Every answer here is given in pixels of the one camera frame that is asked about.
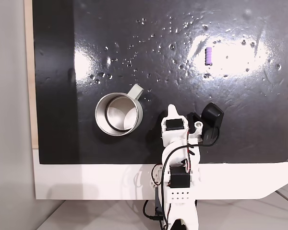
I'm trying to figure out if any purple ribbed pen grip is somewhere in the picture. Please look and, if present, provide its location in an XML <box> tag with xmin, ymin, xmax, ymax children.
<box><xmin>205</xmin><ymin>47</ymin><xmax>213</xmax><ymax>66</ymax></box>

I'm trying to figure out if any black oval webcam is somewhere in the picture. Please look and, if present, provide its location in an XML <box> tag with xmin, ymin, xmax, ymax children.
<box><xmin>200</xmin><ymin>102</ymin><xmax>225</xmax><ymax>147</ymax></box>

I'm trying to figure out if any glossy black table mat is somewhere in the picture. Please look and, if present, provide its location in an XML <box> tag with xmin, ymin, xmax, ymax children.
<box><xmin>32</xmin><ymin>0</ymin><xmax>288</xmax><ymax>165</ymax></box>

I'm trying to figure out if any red white black servo wire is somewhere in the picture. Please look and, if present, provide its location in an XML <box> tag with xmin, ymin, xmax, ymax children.
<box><xmin>181</xmin><ymin>128</ymin><xmax>192</xmax><ymax>173</ymax></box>

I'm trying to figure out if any stainless steel cup with handle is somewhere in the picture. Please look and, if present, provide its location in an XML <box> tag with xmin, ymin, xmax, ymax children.
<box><xmin>95</xmin><ymin>83</ymin><xmax>144</xmax><ymax>137</ymax></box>

